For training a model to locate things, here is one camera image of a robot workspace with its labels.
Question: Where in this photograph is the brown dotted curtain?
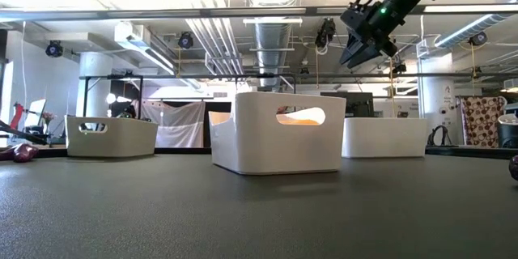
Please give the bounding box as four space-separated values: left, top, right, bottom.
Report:
460 96 506 149

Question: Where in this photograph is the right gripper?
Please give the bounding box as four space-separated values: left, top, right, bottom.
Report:
338 0 406 70

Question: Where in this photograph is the black metal rack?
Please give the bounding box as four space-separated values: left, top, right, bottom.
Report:
79 73 297 119

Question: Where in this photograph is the red object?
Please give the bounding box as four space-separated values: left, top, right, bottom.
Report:
9 102 26 131

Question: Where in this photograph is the black horizontal rail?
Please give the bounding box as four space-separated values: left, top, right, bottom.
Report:
295 71 518 80

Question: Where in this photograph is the black ceiling spotlight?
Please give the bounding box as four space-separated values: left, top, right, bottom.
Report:
176 31 194 50
468 31 489 48
45 40 65 58
314 18 338 56

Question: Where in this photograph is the grey plastic basket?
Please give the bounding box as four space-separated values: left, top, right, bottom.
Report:
64 114 159 159

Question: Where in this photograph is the white tilted board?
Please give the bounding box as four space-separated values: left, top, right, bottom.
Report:
23 99 48 129

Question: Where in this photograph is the small purple eggplant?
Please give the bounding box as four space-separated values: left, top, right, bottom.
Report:
0 145 17 162
13 142 40 164
508 154 518 181

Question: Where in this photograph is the white ribbed duct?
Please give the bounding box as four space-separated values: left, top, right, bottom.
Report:
433 11 518 49

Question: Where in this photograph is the silver ventilation duct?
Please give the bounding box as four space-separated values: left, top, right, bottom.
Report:
253 22 293 89

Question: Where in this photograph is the flower vase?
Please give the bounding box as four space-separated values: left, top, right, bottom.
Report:
41 111 57 135

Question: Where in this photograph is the white hanging sheet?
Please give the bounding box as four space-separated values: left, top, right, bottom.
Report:
139 100 208 149

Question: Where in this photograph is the black cable bundle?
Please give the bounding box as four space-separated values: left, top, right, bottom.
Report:
427 124 451 147

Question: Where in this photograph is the white round pillar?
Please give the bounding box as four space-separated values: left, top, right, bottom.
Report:
418 54 457 146
78 51 114 119

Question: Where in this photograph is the black round bin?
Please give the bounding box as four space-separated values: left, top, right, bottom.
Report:
496 113 518 149

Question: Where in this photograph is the yellow hanging cord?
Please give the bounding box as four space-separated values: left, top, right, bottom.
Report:
387 58 397 119

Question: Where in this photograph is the white plastic basket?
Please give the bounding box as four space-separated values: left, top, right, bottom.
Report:
342 117 428 159
207 91 347 176

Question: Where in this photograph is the black table mat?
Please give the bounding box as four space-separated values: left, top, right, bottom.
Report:
0 147 518 259

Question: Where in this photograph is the orange fruit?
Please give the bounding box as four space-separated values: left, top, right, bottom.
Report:
278 117 323 126

